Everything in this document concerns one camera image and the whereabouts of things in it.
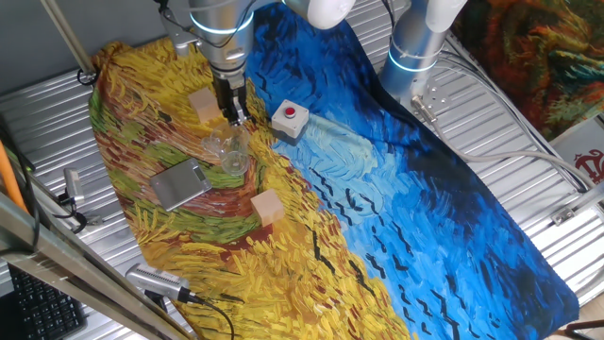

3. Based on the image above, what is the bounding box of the grey red emergency button box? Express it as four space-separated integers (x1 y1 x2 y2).
270 98 310 144

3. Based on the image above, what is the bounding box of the metal bracket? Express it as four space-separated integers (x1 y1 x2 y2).
550 181 604 227

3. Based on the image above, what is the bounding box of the grey diagonal metal pole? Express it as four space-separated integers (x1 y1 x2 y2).
40 0 98 80

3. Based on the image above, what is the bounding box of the silver camera with black stand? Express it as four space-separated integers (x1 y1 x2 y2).
125 263 193 313

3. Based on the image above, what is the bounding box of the wooden cube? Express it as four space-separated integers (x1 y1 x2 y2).
249 188 286 229
187 87 223 125

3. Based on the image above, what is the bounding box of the black keyboard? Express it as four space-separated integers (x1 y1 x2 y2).
7 263 89 340

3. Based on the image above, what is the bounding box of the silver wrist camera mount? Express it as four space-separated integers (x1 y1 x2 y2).
158 0 202 59

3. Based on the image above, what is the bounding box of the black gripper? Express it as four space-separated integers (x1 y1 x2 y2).
210 69 252 127

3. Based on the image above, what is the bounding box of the white sign with red logo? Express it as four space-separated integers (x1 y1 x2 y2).
549 115 604 186

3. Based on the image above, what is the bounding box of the clear glass cup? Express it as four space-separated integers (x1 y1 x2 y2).
201 121 252 178

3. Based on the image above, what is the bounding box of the dark curved metal bar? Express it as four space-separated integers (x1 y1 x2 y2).
563 318 604 340

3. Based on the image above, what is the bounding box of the black camera cable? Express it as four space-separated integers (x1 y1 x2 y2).
186 292 236 340

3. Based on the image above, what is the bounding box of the painted yellow blue cloth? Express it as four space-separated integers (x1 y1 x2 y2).
88 2 580 340

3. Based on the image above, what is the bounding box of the aluminium frame beam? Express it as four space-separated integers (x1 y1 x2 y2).
0 191 191 340

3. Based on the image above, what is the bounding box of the silver digital scale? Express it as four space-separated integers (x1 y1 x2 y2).
149 158 213 213

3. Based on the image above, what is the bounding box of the orange pole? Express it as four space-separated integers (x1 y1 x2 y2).
0 140 28 213

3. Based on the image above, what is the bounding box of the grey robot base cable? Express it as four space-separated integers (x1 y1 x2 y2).
410 93 596 191

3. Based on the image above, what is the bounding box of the small silver camera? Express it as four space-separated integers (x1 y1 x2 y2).
62 167 87 206

